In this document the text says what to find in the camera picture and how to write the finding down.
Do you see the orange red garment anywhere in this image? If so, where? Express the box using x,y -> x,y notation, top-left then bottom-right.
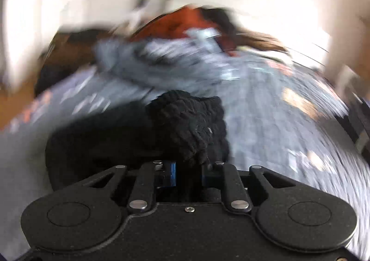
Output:
129,6 -> 236,52

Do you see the black pants garment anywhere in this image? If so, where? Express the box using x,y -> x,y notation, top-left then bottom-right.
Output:
45,91 -> 230,191

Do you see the grey crumpled garment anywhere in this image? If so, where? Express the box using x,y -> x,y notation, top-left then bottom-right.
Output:
93,28 -> 240,92

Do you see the dark brown garment pile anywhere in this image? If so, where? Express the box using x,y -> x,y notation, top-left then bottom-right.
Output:
34,28 -> 112,97

